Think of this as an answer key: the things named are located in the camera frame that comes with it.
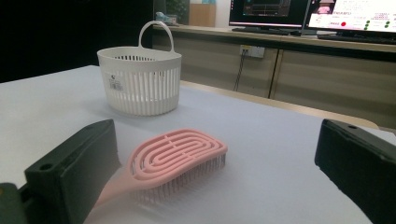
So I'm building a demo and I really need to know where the white slotted plastic basket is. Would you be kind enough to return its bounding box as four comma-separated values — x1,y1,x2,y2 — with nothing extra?
96,20,183,117

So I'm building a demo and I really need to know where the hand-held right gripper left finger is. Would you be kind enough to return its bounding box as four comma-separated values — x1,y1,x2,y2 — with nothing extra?
24,119,121,224

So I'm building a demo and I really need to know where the small light blue object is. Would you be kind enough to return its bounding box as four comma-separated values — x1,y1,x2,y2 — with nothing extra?
154,11,178,25

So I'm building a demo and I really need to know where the bright-screen computer monitor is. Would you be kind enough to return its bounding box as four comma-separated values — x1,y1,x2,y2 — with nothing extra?
307,0,396,34

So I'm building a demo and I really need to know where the black keyboard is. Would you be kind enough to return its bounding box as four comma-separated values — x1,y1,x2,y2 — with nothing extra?
317,33,396,46
232,27,291,36

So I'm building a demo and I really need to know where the brown cardboard box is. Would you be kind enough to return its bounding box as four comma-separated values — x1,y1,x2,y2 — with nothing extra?
189,3,217,28

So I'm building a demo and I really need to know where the long beige counter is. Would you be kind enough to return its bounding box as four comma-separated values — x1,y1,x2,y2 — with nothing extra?
152,23,396,129

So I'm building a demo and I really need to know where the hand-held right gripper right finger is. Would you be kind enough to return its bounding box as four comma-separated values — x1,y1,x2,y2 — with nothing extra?
314,119,396,224

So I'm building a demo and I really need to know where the pink hairbrush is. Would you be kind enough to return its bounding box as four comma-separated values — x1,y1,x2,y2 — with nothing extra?
92,128,229,210

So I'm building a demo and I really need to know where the white wall socket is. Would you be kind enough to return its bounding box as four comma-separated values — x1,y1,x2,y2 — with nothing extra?
239,45,266,59

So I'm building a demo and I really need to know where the black power cable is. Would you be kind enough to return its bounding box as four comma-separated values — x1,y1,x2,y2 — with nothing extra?
233,49,248,92

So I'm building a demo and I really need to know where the dark-screen computer monitor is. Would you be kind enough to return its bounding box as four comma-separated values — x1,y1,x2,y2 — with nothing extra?
229,0,310,28

